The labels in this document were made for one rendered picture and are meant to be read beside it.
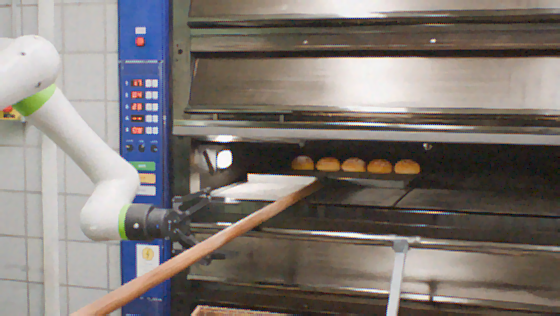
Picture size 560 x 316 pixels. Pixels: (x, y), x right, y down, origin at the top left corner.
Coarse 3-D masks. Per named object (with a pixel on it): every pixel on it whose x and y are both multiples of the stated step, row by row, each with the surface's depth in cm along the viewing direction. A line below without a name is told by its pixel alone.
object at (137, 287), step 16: (304, 192) 262; (272, 208) 229; (240, 224) 203; (256, 224) 214; (208, 240) 184; (224, 240) 190; (176, 256) 168; (192, 256) 171; (160, 272) 156; (176, 272) 163; (128, 288) 144; (144, 288) 149; (96, 304) 134; (112, 304) 137
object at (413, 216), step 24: (288, 216) 253; (312, 216) 250; (336, 216) 248; (360, 216) 245; (384, 216) 243; (408, 216) 241; (432, 216) 238; (456, 216) 236; (480, 216) 234; (504, 216) 232; (528, 216) 231; (552, 216) 231
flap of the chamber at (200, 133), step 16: (176, 128) 246; (192, 128) 245; (208, 128) 243; (224, 128) 241; (240, 128) 240; (256, 128) 238; (368, 144) 244; (384, 144) 240; (400, 144) 237; (416, 144) 234; (432, 144) 231; (448, 144) 227; (464, 144) 224; (480, 144) 221; (496, 144) 219; (512, 144) 216; (528, 144) 214; (544, 144) 212
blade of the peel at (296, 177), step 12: (252, 180) 304; (264, 180) 302; (276, 180) 301; (288, 180) 299; (300, 180) 298; (312, 180) 297; (336, 180) 294; (348, 180) 292; (360, 180) 291; (372, 180) 290; (384, 180) 289; (396, 180) 287; (408, 180) 299
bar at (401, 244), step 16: (192, 224) 223; (208, 224) 222; (224, 224) 221; (304, 240) 214; (320, 240) 212; (336, 240) 210; (352, 240) 209; (368, 240) 207; (384, 240) 206; (400, 240) 204; (416, 240) 203; (432, 240) 202; (448, 240) 201; (464, 240) 200; (480, 240) 199; (400, 256) 203; (544, 256) 194; (400, 272) 200; (400, 288) 199
